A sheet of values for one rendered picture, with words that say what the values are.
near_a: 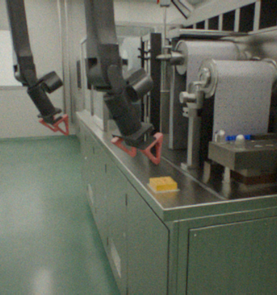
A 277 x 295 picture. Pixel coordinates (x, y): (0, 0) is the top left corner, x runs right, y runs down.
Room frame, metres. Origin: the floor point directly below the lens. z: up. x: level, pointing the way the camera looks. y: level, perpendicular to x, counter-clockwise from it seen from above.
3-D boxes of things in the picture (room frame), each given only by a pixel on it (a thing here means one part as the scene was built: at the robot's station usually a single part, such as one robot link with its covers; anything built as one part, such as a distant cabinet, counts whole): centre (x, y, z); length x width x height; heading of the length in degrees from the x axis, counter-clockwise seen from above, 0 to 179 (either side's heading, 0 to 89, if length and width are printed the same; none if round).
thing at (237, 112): (1.14, -0.39, 1.11); 0.23 x 0.01 x 0.18; 106
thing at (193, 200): (2.08, -0.03, 0.88); 2.52 x 0.66 x 0.04; 16
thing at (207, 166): (1.15, -0.40, 0.92); 0.28 x 0.04 x 0.04; 106
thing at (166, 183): (0.95, -0.08, 0.91); 0.07 x 0.07 x 0.02; 16
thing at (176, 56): (1.40, -0.17, 1.33); 0.06 x 0.06 x 0.06; 16
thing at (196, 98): (1.19, -0.21, 1.05); 0.06 x 0.05 x 0.31; 106
